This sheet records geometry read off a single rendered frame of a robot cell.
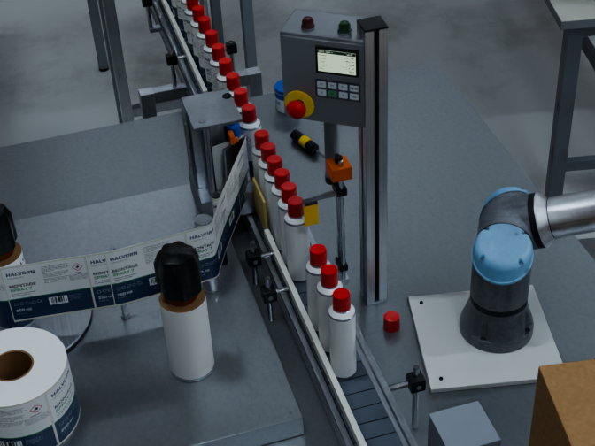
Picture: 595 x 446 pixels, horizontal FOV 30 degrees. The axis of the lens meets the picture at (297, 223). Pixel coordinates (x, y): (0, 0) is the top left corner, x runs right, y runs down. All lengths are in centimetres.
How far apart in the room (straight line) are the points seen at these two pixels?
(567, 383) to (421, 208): 90
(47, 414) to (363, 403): 59
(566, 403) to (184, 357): 74
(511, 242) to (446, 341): 26
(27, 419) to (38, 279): 34
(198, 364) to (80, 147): 98
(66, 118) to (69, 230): 209
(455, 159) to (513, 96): 184
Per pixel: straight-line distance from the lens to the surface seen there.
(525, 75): 479
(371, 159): 216
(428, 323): 235
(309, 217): 223
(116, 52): 401
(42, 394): 205
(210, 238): 229
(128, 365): 226
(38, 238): 262
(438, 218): 264
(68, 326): 235
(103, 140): 299
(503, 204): 231
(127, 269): 228
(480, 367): 227
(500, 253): 219
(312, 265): 217
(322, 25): 208
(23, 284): 229
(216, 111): 246
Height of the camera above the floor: 248
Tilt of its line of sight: 39 degrees down
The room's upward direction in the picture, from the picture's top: 3 degrees counter-clockwise
